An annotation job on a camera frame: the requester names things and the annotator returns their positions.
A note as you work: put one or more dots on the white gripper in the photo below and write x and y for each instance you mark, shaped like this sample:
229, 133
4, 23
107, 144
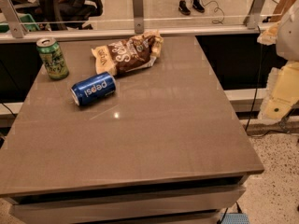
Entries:
289, 36

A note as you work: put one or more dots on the blue pepsi can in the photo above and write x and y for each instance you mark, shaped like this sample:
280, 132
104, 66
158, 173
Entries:
93, 88

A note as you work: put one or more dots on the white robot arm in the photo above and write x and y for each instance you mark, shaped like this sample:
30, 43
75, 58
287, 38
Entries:
287, 44

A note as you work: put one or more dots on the green soda can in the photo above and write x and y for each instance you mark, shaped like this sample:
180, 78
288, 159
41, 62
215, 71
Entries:
52, 57

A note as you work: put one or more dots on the brown chip bag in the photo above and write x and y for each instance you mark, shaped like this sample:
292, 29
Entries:
136, 52

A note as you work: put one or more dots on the grey table drawer front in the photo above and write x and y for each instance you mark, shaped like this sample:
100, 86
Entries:
189, 206

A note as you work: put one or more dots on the blue perforated floor object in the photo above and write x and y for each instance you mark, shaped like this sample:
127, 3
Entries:
231, 218

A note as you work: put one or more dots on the seated person in dark clothes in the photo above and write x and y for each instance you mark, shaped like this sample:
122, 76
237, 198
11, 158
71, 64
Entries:
61, 14

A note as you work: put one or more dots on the glass barrier panel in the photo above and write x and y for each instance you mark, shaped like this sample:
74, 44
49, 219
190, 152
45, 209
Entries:
220, 17

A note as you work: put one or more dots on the green plastic bin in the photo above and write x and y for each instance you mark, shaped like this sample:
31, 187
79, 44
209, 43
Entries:
26, 20

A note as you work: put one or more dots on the right metal glass bracket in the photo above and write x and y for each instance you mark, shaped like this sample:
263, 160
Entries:
252, 19

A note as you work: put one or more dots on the metal glass bracket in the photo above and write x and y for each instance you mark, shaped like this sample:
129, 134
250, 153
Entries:
14, 23
138, 14
252, 19

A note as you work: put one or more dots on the middle metal glass bracket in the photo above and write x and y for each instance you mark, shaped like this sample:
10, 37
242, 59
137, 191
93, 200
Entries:
138, 14

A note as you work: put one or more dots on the left metal glass bracket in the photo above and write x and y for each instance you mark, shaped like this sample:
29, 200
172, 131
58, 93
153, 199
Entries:
14, 23

